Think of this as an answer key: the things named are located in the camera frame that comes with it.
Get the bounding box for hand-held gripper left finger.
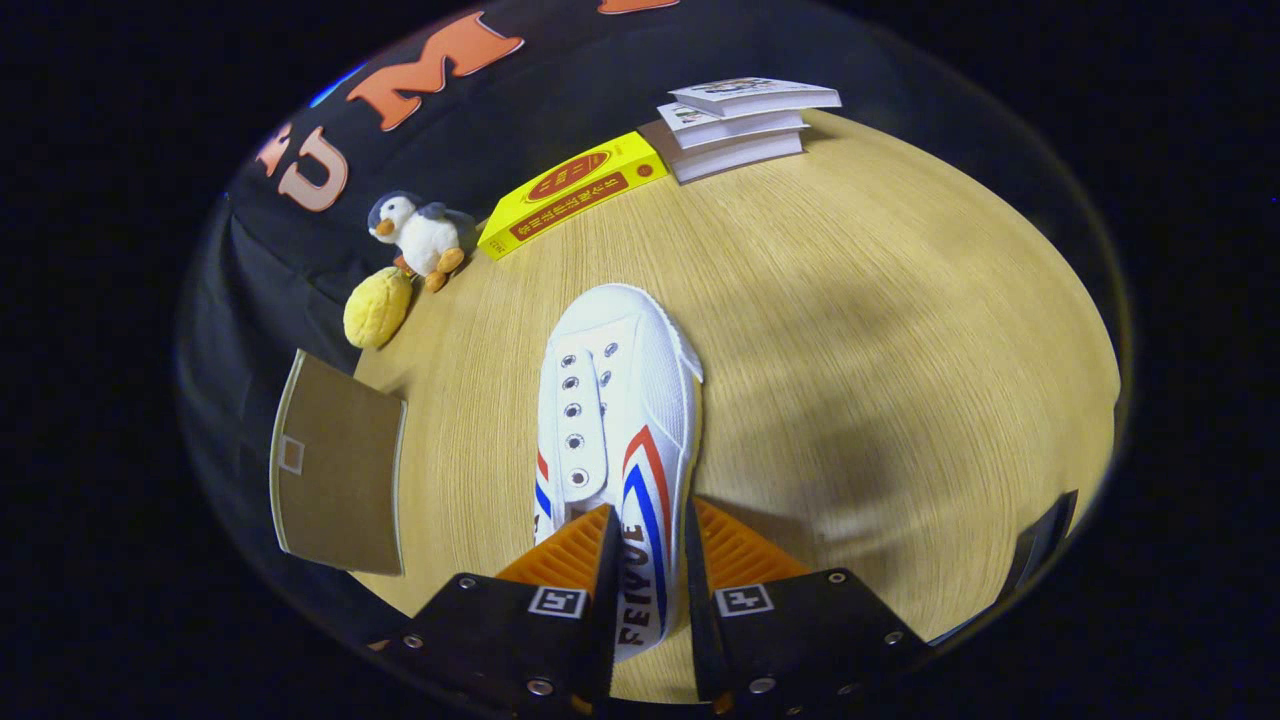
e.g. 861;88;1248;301
385;503;623;720

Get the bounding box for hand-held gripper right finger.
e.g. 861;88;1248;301
684;493;936;720

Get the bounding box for white striped canvas shoe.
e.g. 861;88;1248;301
532;283;705;664

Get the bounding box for beige fabric storage box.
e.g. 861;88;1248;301
268;348;409;578

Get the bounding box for yellow box with red label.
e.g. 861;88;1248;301
477;131;671;262

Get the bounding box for dark grey panel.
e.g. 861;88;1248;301
998;489;1080;606

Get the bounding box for yellow fuzzy plush toy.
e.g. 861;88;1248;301
343;266;414;351

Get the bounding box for penguin plush toy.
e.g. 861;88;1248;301
366;190;478;294

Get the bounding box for white illustrated book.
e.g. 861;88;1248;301
656;102;809;151
668;77;843;119

